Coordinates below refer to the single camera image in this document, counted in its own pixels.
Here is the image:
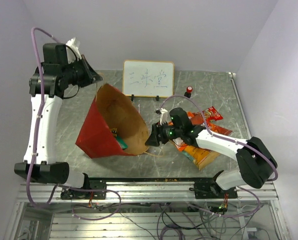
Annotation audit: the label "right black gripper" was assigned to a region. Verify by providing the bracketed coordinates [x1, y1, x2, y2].
[145, 119, 183, 147]

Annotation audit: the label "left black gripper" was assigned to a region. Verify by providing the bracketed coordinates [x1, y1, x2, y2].
[63, 54, 104, 88]

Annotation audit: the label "green white snack pack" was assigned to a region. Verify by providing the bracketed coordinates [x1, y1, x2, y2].
[115, 135, 128, 150]

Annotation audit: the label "red paper bag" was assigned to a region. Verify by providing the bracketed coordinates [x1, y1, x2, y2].
[75, 72, 164, 160]

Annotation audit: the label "red doritos chips bag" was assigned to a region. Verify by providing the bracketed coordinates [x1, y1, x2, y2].
[190, 115, 232, 136]

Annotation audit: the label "orange kettle chips bag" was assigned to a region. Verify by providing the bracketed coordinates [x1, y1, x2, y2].
[182, 146, 220, 171]

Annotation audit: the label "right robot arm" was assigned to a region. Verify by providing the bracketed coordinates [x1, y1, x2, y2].
[145, 107, 278, 198]

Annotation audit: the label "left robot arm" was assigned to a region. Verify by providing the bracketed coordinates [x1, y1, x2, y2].
[14, 38, 102, 199]

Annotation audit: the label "orange snack pack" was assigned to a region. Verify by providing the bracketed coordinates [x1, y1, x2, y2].
[172, 138, 188, 152]

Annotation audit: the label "yellow candy pack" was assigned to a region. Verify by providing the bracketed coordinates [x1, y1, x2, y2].
[110, 128, 117, 137]

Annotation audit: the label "small whiteboard with stand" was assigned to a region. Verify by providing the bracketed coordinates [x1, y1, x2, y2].
[122, 60, 175, 98]

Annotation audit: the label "red black stamp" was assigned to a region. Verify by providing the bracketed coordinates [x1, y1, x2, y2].
[184, 86, 193, 98]

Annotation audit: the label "red snack pack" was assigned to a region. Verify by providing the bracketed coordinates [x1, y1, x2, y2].
[191, 106, 223, 125]

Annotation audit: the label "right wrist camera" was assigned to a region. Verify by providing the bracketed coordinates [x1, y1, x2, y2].
[155, 108, 168, 125]

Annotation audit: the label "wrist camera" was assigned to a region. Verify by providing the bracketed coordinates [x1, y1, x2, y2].
[155, 108, 168, 125]
[66, 37, 82, 64]

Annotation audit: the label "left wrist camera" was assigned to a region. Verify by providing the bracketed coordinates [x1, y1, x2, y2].
[66, 37, 82, 64]

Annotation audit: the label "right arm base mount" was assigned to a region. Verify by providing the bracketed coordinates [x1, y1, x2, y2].
[189, 179, 238, 200]

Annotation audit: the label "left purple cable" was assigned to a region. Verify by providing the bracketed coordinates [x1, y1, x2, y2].
[26, 26, 62, 208]

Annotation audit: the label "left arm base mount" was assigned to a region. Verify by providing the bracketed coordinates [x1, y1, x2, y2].
[90, 180, 107, 200]

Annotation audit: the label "aluminium rail frame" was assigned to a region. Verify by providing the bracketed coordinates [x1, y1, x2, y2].
[4, 180, 291, 240]

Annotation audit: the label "loose wires under table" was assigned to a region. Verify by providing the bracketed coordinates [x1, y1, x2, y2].
[71, 193, 259, 240]

